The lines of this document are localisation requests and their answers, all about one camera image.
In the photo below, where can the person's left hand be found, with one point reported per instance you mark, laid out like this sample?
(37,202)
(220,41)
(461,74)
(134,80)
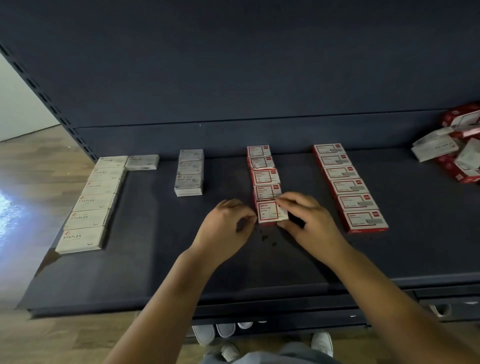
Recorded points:
(221,236)

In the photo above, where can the person's right hand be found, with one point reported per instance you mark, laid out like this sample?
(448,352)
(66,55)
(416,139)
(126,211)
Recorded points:
(319,232)

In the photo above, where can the pile of red white boxes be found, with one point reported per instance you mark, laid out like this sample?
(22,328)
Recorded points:
(457,146)

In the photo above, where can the dark metal shelf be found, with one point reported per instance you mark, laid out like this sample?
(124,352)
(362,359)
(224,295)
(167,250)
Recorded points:
(225,67)

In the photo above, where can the person's left forearm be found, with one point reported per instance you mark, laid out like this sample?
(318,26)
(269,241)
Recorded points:
(161,315)

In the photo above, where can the person's right forearm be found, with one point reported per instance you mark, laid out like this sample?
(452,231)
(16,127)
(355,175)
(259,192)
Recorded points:
(405,315)

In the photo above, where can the person's grey shoe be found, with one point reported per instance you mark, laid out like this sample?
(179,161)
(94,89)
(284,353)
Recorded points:
(230,352)
(322,343)

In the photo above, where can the person's grey clothing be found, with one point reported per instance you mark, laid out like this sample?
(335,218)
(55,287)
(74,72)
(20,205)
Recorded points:
(262,355)

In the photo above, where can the pink slipper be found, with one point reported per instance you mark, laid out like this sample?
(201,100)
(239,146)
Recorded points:
(245,325)

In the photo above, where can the grey slipper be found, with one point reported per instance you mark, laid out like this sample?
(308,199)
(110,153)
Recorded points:
(226,329)
(203,334)

